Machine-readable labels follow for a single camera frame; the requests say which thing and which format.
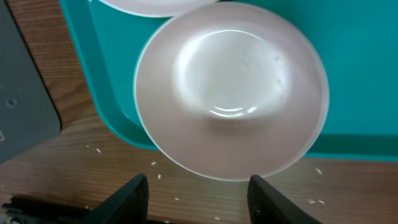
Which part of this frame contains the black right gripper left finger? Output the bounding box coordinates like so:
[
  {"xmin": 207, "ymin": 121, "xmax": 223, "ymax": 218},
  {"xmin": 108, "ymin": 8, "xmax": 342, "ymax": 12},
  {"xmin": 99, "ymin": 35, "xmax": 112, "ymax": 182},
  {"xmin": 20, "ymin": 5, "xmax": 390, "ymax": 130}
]
[{"xmin": 0, "ymin": 173, "xmax": 150, "ymax": 224}]

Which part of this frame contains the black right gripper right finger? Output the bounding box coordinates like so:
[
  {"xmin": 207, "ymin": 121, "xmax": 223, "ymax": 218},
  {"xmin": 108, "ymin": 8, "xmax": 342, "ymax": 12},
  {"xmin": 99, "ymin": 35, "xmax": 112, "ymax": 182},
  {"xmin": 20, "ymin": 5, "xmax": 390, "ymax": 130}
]
[{"xmin": 247, "ymin": 175, "xmax": 321, "ymax": 224}]

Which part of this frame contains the small pink bowl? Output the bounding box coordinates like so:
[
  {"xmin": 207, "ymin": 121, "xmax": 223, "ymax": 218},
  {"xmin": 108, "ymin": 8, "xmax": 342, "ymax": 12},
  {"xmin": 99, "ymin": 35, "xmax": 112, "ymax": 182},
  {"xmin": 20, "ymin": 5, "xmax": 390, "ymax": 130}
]
[{"xmin": 134, "ymin": 2, "xmax": 330, "ymax": 181}]

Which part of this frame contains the large white plate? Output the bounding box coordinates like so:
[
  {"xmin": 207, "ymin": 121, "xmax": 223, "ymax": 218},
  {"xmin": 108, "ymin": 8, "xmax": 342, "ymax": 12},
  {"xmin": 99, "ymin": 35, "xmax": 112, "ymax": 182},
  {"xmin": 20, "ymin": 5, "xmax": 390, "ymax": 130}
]
[{"xmin": 99, "ymin": 0, "xmax": 218, "ymax": 18}]

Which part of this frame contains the black food waste tray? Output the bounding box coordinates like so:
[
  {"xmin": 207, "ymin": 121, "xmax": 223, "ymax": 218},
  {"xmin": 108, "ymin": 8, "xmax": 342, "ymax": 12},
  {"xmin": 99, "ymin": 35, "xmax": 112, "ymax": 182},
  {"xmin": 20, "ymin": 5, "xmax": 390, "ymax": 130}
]
[{"xmin": 1, "ymin": 0, "xmax": 61, "ymax": 162}]

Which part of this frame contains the teal plastic tray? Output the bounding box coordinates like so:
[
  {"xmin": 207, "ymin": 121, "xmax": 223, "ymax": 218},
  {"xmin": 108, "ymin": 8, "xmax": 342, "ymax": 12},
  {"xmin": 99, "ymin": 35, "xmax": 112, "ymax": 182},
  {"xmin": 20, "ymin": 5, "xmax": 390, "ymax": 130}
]
[{"xmin": 60, "ymin": 0, "xmax": 397, "ymax": 161}]

